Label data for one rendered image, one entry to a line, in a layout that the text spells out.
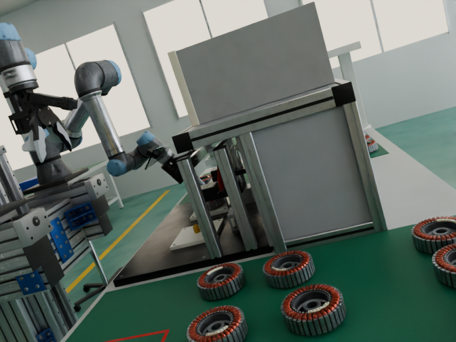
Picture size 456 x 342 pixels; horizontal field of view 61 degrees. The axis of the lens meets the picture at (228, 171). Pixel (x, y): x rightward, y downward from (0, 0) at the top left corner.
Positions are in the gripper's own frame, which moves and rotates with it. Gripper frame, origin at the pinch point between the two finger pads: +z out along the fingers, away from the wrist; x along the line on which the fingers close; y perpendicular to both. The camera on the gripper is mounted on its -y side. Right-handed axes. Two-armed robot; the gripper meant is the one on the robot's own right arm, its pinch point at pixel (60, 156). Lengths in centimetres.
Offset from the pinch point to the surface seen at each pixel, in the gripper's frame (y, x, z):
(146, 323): -18.0, 22.9, 40.2
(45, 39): 260, -505, -160
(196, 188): -33.3, 2.0, 18.2
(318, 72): -71, -6, 0
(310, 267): -56, 19, 38
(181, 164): -31.6, 1.9, 11.2
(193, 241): -23.2, -11.6, 37.0
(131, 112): 167, -500, -12
